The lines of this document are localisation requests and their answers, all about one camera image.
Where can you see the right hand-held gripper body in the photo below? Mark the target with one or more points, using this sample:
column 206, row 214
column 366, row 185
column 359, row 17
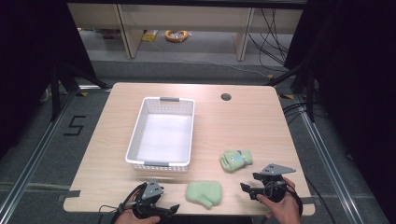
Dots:
column 274, row 183

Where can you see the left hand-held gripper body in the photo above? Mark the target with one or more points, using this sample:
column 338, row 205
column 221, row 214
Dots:
column 151, row 190

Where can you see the light green bottle toy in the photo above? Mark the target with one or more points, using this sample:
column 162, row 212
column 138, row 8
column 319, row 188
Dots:
column 235, row 159

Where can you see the plain green mitten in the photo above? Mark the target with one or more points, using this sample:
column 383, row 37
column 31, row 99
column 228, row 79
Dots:
column 204, row 192

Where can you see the white plastic basket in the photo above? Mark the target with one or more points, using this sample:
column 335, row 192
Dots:
column 164, row 133

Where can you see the person's left hand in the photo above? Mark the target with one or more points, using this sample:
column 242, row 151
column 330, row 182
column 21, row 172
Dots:
column 137, row 220

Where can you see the person's right hand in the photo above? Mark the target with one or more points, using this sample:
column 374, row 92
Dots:
column 285, row 210

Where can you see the grey tape strip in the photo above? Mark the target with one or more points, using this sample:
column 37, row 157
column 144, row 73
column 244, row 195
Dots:
column 308, row 200
column 72, row 193

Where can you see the black metal stand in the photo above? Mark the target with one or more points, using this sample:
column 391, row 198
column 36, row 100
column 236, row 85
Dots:
column 309, row 93
column 56, row 93

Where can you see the yellow packet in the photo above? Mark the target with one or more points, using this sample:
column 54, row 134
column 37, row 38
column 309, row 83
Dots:
column 150, row 36

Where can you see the aluminium floor rail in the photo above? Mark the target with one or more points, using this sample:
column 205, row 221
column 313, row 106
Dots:
column 34, row 155
column 330, row 168

